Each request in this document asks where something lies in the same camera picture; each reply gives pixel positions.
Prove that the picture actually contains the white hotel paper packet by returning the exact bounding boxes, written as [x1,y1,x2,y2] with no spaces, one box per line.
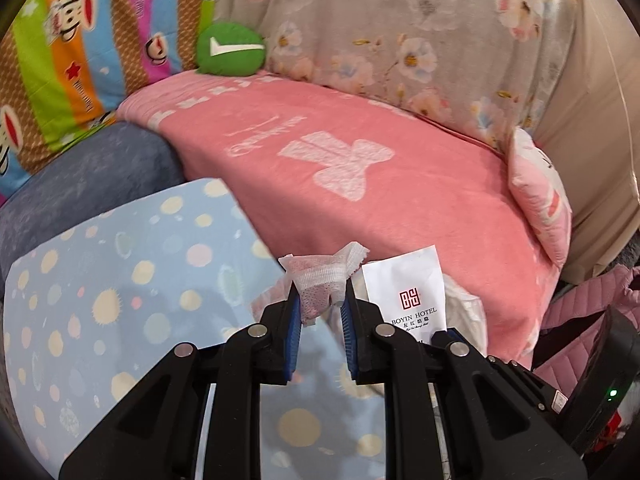
[362,246,447,344]

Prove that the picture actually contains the pink mesh sachet packet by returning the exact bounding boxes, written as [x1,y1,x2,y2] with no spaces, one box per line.
[250,242,369,326]

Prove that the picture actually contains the white trash bag bin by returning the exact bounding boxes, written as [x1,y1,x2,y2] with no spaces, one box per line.
[444,274,488,356]

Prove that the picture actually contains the pink quilted bag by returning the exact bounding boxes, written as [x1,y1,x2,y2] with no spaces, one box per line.
[532,264,639,396]

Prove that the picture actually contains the blue polka dot table cloth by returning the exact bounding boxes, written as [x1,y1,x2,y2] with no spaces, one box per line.
[3,179,385,479]

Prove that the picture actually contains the pink pillow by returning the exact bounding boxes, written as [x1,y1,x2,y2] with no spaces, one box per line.
[506,128,573,269]

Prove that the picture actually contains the pink towel blanket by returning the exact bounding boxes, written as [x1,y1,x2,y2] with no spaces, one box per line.
[117,70,559,364]

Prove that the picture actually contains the blue grey cushion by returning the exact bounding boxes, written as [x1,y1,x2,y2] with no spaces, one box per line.
[1,122,186,280]

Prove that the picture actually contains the grey floral quilt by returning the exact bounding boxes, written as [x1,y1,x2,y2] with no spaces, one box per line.
[215,0,580,151]

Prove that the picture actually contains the green checkmark cushion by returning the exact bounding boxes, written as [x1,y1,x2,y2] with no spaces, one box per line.
[196,22,266,77]

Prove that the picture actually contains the colourful monkey print bedsheet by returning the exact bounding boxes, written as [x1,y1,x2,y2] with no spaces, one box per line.
[1,0,215,200]

